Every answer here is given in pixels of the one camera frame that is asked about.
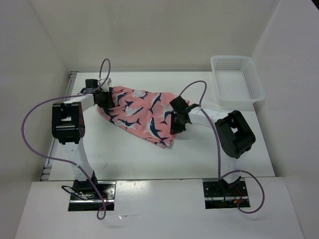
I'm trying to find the pink shark print shorts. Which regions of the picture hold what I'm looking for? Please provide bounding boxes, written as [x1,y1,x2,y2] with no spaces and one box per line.
[97,86,177,148]

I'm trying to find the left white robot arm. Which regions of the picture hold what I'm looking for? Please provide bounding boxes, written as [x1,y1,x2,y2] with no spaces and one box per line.
[52,78,115,199]

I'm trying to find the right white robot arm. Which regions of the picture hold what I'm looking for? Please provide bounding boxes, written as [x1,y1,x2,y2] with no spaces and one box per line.
[170,96,256,196]

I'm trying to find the white plastic basket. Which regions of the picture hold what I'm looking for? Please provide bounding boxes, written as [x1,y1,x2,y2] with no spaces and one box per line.
[210,55,265,106]

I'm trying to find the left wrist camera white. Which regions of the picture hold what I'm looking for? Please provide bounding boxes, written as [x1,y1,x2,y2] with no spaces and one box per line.
[99,78,112,92]

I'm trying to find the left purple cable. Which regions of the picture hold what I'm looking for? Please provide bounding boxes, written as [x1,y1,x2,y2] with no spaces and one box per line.
[20,58,114,221]

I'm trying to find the purple cable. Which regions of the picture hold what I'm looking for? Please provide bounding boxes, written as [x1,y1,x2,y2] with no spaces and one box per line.
[20,58,114,221]
[179,81,265,215]

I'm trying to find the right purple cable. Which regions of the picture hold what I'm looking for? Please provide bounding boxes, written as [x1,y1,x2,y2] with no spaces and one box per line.
[179,81,265,215]

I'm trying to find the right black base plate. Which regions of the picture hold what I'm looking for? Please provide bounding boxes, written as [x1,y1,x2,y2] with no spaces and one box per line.
[202,178,250,209]

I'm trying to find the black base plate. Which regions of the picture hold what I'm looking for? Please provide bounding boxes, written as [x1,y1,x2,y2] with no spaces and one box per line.
[63,181,116,212]
[202,178,250,209]

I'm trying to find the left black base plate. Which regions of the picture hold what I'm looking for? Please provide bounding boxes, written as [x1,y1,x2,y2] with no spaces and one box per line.
[63,181,116,212]

